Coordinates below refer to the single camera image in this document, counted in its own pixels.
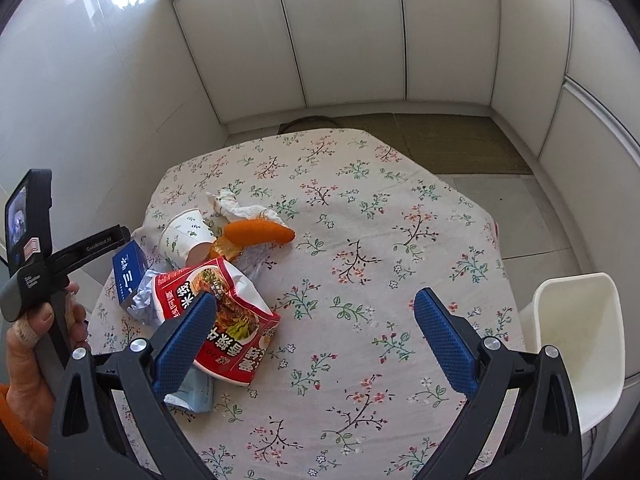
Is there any white kitchen cabinet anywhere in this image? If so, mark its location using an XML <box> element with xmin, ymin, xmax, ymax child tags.
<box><xmin>167</xmin><ymin>0</ymin><xmax>640</xmax><ymax>261</ymax></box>

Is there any brown floor mat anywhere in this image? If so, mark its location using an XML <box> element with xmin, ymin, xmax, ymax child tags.
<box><xmin>392</xmin><ymin>112</ymin><xmax>534</xmax><ymax>176</ymax></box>
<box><xmin>327</xmin><ymin>113</ymin><xmax>416</xmax><ymax>161</ymax></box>

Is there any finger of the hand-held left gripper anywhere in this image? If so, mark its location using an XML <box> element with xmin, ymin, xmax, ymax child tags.
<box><xmin>90</xmin><ymin>226</ymin><xmax>132</xmax><ymax>260</ymax></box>

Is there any red noodle packet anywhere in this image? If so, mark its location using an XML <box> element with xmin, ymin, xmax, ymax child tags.
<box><xmin>150</xmin><ymin>256</ymin><xmax>281</xmax><ymax>387</ymax></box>

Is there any white plastic bin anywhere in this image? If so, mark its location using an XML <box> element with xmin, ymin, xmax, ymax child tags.
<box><xmin>520</xmin><ymin>272</ymin><xmax>626</xmax><ymax>442</ymax></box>

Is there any clear plastic wrapper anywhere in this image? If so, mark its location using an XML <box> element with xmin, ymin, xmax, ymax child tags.
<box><xmin>231</xmin><ymin>246</ymin><xmax>275</xmax><ymax>282</ymax></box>

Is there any floral tablecloth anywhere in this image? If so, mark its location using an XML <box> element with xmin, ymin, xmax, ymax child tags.
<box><xmin>82</xmin><ymin>129</ymin><xmax>526</xmax><ymax>480</ymax></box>

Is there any orange peel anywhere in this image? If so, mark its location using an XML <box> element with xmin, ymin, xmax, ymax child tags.
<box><xmin>210</xmin><ymin>218</ymin><xmax>296</xmax><ymax>262</ymax></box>

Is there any light blue tissue packet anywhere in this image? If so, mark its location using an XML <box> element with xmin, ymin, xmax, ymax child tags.
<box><xmin>165</xmin><ymin>364</ymin><xmax>214</xmax><ymax>414</ymax></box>

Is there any crumpled silver wrapper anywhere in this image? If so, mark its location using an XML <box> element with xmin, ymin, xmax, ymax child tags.
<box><xmin>126</xmin><ymin>270</ymin><xmax>167</xmax><ymax>332</ymax></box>

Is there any round woven mat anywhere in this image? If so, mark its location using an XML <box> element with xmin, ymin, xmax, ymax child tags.
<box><xmin>277</xmin><ymin>116</ymin><xmax>339</xmax><ymax>135</ymax></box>

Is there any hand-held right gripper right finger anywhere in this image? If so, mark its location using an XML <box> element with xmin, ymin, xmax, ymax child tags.
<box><xmin>414</xmin><ymin>287</ymin><xmax>584</xmax><ymax>480</ymax></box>

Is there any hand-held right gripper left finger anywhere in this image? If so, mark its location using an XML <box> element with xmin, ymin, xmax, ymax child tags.
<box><xmin>48</xmin><ymin>290</ymin><xmax>218</xmax><ymax>480</ymax></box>

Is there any person's left hand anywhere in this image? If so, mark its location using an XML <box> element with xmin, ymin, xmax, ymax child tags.
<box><xmin>0</xmin><ymin>281</ymin><xmax>92</xmax><ymax>453</ymax></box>

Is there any leaf print paper cup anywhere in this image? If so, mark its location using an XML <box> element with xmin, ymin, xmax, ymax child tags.
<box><xmin>159</xmin><ymin>207</ymin><xmax>217</xmax><ymax>268</ymax></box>

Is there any small blue box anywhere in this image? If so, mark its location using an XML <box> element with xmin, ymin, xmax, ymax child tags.
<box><xmin>112</xmin><ymin>240</ymin><xmax>151</xmax><ymax>312</ymax></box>

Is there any crumpled white tissue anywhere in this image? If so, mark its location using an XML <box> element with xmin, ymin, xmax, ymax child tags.
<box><xmin>206</xmin><ymin>185</ymin><xmax>289</xmax><ymax>227</ymax></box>

